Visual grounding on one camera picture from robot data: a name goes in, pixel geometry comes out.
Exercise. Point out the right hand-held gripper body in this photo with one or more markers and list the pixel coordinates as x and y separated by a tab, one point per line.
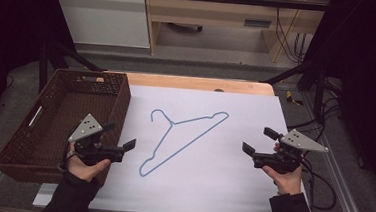
300	142

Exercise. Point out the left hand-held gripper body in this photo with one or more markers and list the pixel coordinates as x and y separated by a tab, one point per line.
85	129

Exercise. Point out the brown woven basket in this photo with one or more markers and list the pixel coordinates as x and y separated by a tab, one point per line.
59	103

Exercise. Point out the person's left hand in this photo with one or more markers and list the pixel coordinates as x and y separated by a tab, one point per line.
82	171

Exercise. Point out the person's right hand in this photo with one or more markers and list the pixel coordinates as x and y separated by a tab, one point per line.
287	183

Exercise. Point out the yellow and black tool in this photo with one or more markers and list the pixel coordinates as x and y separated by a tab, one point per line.
291	99

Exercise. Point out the white table sheet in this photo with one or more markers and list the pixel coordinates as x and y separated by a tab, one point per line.
211	174

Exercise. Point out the black metal stand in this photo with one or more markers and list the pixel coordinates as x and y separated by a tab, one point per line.
315	78
50	56

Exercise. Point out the dark curtain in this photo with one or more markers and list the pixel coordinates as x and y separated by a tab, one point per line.
369	65
11	23

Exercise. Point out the white cabinet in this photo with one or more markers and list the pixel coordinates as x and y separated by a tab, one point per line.
102	16

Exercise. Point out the wooden desk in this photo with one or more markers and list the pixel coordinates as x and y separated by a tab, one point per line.
209	12

